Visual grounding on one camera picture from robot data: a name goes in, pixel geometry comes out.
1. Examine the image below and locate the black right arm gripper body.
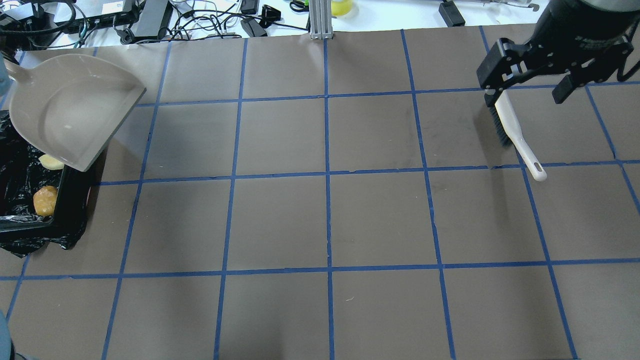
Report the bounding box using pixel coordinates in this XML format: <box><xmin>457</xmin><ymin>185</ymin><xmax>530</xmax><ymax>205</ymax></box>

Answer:
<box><xmin>530</xmin><ymin>0</ymin><xmax>636</xmax><ymax>84</ymax></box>

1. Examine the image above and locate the white hand brush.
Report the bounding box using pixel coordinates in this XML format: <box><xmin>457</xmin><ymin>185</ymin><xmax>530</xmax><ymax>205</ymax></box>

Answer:
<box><xmin>484</xmin><ymin>89</ymin><xmax>547</xmax><ymax>182</ymax></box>

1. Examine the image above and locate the beige dustpan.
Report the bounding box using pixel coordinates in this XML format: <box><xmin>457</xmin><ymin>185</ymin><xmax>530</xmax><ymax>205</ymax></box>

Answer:
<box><xmin>4</xmin><ymin>54</ymin><xmax>147</xmax><ymax>173</ymax></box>

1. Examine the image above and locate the pale curved peel piece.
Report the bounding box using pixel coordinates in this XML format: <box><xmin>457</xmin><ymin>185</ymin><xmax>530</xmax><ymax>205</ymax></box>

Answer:
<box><xmin>38</xmin><ymin>153</ymin><xmax>66</xmax><ymax>171</ymax></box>

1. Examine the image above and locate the golden brown bread roll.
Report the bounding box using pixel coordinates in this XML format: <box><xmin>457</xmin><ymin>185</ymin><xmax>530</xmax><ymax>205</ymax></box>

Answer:
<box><xmin>33</xmin><ymin>186</ymin><xmax>58</xmax><ymax>217</ymax></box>

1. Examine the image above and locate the black lined trash bin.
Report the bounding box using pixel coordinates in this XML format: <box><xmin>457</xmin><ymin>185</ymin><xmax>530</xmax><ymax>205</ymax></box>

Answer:
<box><xmin>0</xmin><ymin>111</ymin><xmax>96</xmax><ymax>258</ymax></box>

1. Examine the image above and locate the yellow tape roll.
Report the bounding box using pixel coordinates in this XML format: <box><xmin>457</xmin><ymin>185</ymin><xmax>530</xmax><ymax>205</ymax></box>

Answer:
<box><xmin>330</xmin><ymin>0</ymin><xmax>354</xmax><ymax>18</ymax></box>

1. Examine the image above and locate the black power adapter brick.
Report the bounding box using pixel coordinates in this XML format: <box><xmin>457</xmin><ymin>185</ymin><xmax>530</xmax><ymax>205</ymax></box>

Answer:
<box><xmin>133</xmin><ymin>0</ymin><xmax>173</xmax><ymax>43</ymax></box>

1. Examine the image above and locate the aluminium frame post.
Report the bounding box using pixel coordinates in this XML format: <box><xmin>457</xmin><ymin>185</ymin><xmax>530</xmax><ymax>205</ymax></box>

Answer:
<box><xmin>308</xmin><ymin>0</ymin><xmax>334</xmax><ymax>40</ymax></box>

